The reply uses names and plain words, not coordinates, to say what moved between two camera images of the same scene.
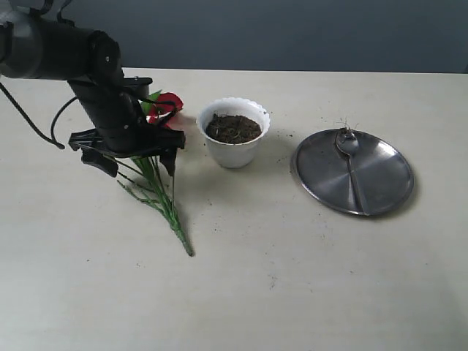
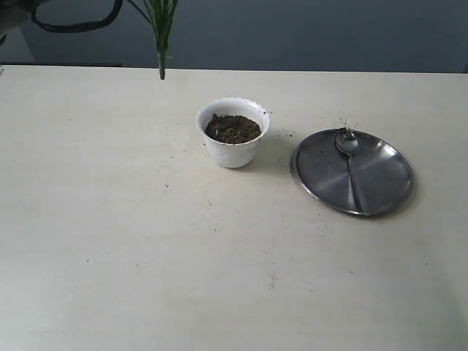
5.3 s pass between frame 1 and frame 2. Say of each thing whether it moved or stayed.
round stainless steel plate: stayed
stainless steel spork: stayed
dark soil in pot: stayed
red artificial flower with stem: moved
